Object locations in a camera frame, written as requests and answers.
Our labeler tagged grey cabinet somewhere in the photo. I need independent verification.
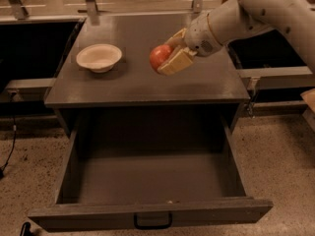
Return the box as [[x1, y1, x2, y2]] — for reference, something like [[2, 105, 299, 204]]
[[45, 11, 249, 133]]

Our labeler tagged white paper bowl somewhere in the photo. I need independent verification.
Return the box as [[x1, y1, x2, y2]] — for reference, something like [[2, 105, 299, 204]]
[[76, 44, 122, 73]]

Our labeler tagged open grey top drawer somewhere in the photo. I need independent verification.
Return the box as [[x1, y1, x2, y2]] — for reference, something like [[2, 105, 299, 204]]
[[29, 106, 273, 232]]

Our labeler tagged metal latch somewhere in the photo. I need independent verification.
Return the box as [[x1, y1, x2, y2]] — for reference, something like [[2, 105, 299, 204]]
[[246, 77, 261, 118]]

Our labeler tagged metal rail bracket left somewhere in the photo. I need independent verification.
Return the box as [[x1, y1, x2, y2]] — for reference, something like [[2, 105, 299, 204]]
[[8, 0, 29, 20]]

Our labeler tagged black drawer handle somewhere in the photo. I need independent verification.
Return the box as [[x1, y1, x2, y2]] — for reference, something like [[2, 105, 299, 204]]
[[133, 212, 173, 230]]

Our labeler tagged red apple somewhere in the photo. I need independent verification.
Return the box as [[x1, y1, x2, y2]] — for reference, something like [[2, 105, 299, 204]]
[[150, 44, 173, 71]]

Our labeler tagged metal rail bracket centre-left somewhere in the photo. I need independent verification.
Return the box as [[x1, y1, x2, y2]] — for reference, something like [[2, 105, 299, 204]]
[[85, 0, 99, 26]]

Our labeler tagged black cable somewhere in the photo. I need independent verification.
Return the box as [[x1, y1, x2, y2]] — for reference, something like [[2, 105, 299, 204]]
[[0, 90, 19, 179]]

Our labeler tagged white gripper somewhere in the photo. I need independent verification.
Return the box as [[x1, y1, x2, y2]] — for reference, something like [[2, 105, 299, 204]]
[[157, 10, 223, 76]]

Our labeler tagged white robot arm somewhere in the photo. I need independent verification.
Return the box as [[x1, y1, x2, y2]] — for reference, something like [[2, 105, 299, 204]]
[[157, 0, 315, 76]]

